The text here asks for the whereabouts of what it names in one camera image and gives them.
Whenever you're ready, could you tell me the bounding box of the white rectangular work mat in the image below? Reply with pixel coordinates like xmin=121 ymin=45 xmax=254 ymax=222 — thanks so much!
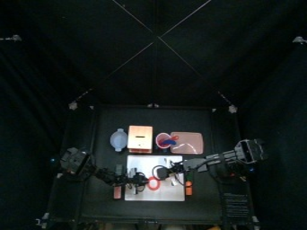
xmin=124 ymin=154 xmax=187 ymax=202

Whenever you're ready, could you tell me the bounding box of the salmon rectangular dough block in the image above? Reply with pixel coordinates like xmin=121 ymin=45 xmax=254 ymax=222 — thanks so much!
xmin=112 ymin=185 xmax=123 ymax=200

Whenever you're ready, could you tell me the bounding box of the blue plastic utensil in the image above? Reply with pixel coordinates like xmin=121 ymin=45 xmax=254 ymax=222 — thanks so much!
xmin=160 ymin=138 xmax=177 ymax=147

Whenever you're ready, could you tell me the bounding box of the orange plastic dough tool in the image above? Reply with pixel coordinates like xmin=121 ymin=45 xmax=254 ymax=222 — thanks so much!
xmin=184 ymin=180 xmax=195 ymax=197

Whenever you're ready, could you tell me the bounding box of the red ring of dough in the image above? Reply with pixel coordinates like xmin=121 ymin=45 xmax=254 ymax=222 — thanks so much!
xmin=147 ymin=176 xmax=161 ymax=191

